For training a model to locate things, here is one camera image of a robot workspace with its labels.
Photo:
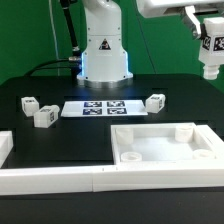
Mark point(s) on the white square table top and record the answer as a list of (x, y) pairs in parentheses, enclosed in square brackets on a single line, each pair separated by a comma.
[(166, 142)]

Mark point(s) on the white front fence bar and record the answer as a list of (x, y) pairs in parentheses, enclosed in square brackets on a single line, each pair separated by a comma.
[(108, 178)]

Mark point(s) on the white left fence piece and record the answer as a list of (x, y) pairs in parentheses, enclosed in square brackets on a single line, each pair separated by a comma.
[(6, 145)]

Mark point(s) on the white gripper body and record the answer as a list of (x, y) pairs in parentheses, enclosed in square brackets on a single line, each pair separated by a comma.
[(159, 8)]

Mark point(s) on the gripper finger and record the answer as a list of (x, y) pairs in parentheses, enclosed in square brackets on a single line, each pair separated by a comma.
[(189, 18)]

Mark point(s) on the white sheet with markers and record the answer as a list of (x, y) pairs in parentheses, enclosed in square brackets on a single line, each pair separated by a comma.
[(106, 108)]

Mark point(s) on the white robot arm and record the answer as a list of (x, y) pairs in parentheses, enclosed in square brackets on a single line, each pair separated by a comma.
[(104, 62)]

